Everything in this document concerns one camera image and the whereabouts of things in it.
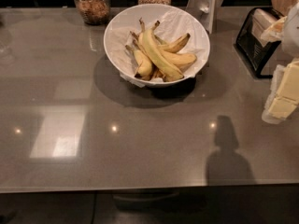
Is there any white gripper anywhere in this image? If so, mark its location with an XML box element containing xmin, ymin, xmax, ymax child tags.
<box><xmin>262</xmin><ymin>3</ymin><xmax>299</xmax><ymax>124</ymax></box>

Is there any long front banana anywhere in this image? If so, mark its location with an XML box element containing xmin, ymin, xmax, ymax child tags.
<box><xmin>139</xmin><ymin>19</ymin><xmax>184</xmax><ymax>82</ymax></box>

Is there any right lower banana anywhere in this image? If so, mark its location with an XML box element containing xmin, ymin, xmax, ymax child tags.
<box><xmin>160</xmin><ymin>49</ymin><xmax>197</xmax><ymax>69</ymax></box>

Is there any upper right banana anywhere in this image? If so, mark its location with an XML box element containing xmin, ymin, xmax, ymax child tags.
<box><xmin>147</xmin><ymin>21</ymin><xmax>191</xmax><ymax>53</ymax></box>

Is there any white paper bowl liner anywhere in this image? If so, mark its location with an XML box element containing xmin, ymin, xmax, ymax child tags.
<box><xmin>109</xmin><ymin>8</ymin><xmax>207</xmax><ymax>89</ymax></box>

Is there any small left banana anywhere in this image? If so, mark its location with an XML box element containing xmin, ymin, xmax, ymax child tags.
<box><xmin>125</xmin><ymin>45</ymin><xmax>153</xmax><ymax>80</ymax></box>

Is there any white bowl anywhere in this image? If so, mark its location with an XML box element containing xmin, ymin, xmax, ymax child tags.
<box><xmin>103</xmin><ymin>3</ymin><xmax>211</xmax><ymax>89</ymax></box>

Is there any glass jar with nuts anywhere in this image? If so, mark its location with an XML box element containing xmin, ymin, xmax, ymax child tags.
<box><xmin>74</xmin><ymin>0</ymin><xmax>110</xmax><ymax>25</ymax></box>

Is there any black wire napkin holder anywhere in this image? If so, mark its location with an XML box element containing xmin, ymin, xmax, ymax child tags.
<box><xmin>235</xmin><ymin>7</ymin><xmax>280</xmax><ymax>78</ymax></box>

